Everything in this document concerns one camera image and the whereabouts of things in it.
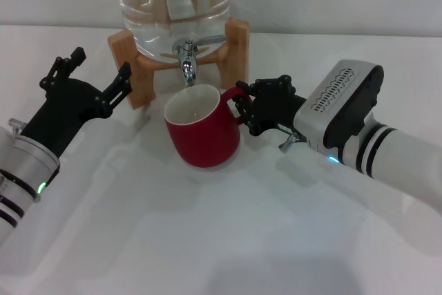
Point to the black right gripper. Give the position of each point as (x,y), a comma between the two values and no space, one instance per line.
(276,112)

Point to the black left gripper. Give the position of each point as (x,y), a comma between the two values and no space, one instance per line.
(65,108)

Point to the red cup white inside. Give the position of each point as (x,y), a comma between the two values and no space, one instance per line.
(203,139)

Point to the steel faucet strainer tube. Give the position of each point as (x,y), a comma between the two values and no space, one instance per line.
(212,40)

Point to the wooden dispenser stand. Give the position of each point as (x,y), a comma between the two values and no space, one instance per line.
(139,77)

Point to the glass water dispenser jar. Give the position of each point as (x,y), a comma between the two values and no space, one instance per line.
(155,15)

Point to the silver black wrist camera box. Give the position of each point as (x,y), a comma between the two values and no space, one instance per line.
(338,112)

